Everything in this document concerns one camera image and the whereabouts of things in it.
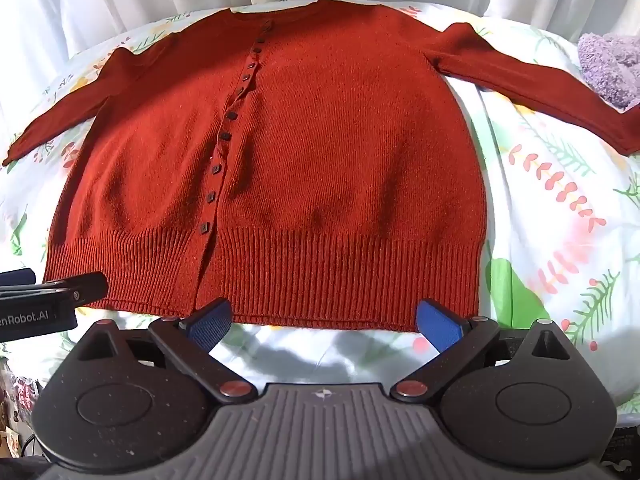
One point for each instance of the red knit cardigan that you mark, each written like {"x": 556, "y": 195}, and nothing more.
{"x": 325, "y": 135}

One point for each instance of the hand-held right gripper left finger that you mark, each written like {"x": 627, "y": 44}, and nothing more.
{"x": 210, "y": 327}

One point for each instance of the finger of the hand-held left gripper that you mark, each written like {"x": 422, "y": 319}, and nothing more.
{"x": 15, "y": 278}
{"x": 82, "y": 287}

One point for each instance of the floral bed sheet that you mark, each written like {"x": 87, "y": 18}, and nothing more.
{"x": 540, "y": 210}

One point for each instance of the colourful clutter pile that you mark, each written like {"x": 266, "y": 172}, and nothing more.
{"x": 22, "y": 390}

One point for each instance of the purple fluffy cloth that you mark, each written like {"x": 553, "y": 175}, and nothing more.
{"x": 610, "y": 65}

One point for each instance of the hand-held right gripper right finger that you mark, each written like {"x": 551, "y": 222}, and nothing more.
{"x": 437, "y": 327}

